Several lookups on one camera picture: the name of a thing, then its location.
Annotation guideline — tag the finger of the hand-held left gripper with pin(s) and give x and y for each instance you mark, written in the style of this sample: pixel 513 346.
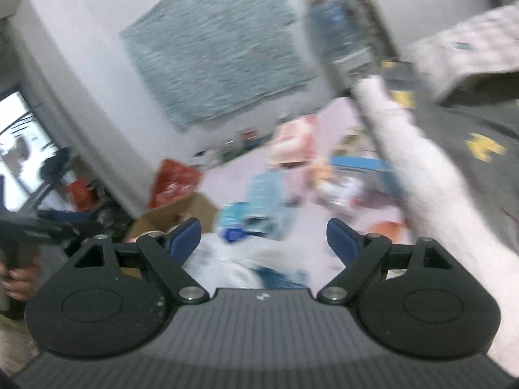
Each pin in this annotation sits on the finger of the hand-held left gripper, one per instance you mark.
pixel 73 230

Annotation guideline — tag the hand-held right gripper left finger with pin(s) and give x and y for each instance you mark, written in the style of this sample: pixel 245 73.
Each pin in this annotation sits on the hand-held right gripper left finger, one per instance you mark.
pixel 187 238

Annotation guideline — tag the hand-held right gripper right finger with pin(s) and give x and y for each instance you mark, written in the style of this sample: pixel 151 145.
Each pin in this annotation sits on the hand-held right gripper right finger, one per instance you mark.
pixel 339 238

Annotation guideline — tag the brown cardboard box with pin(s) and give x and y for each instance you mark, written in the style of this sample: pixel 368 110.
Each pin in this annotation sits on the brown cardboard box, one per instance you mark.
pixel 162 219

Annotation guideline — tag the person's left hand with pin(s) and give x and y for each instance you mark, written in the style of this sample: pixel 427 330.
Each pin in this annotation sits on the person's left hand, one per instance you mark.
pixel 20 281

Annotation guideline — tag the orange plastic bag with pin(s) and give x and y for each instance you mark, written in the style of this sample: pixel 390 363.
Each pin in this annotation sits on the orange plastic bag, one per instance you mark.
pixel 81 194

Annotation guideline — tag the white plastic bag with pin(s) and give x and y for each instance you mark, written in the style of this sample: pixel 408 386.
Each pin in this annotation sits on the white plastic bag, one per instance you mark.
pixel 227 263

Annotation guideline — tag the blue and white tissue packet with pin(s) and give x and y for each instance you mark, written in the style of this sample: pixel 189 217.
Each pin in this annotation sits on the blue and white tissue packet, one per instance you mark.
pixel 237 223

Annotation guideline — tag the red gift bag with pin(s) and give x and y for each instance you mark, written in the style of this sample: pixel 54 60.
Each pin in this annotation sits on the red gift bag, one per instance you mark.
pixel 174 184

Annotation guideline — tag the teal and white box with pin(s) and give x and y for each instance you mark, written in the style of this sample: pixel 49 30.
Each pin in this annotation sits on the teal and white box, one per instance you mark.
pixel 365 170

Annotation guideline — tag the window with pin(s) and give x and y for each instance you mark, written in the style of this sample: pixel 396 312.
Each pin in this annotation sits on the window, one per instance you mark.
pixel 20 142

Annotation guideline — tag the blue checked towel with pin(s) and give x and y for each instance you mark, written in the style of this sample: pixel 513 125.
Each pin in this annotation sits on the blue checked towel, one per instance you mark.
pixel 265 192

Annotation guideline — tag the red and white wipes packet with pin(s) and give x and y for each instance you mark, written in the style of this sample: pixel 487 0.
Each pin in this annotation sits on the red and white wipes packet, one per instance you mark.
pixel 294 140

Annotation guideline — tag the white curtain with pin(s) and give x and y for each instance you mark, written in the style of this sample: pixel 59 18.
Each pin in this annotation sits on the white curtain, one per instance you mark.
pixel 65 89

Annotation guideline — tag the white water dispenser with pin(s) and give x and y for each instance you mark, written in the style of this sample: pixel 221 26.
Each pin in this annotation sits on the white water dispenser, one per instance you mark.
pixel 344 71

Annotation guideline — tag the blue water bottle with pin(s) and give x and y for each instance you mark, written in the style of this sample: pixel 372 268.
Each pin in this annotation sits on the blue water bottle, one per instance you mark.
pixel 334 24

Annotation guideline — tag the leaning framed board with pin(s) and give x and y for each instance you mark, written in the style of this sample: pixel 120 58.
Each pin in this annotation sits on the leaning framed board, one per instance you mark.
pixel 379 20

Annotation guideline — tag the checked grey pillow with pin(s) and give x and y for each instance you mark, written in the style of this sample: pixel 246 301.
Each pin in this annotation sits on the checked grey pillow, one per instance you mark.
pixel 466 40

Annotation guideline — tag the floral teal wall cloth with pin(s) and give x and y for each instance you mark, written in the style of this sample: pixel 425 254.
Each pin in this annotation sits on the floral teal wall cloth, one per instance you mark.
pixel 215 44

